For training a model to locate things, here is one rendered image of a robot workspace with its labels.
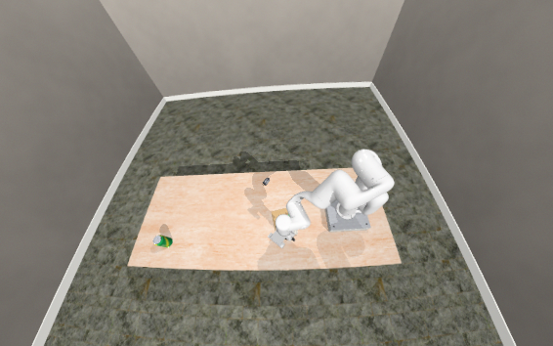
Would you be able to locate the green drink can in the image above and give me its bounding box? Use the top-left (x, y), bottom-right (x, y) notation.
top-left (153, 235), bottom-right (173, 247)

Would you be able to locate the tan square mat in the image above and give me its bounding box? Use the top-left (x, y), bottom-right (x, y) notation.
top-left (272, 208), bottom-right (288, 229)

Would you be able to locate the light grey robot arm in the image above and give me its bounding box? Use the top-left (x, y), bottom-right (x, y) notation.
top-left (268, 150), bottom-right (395, 248)

